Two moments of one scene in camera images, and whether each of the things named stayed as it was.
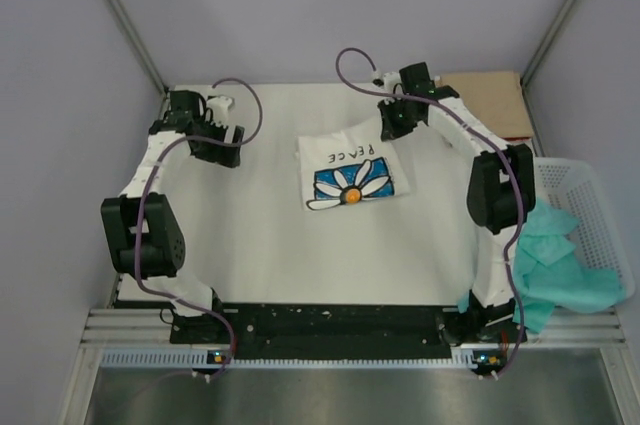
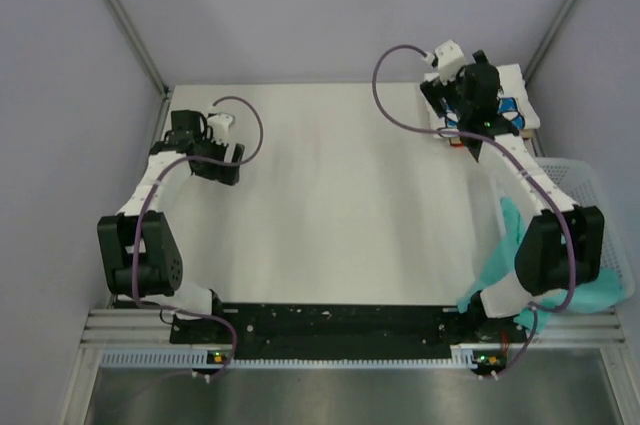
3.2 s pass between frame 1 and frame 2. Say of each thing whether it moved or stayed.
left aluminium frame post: stayed
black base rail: stayed
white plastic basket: stayed
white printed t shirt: moved
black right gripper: moved
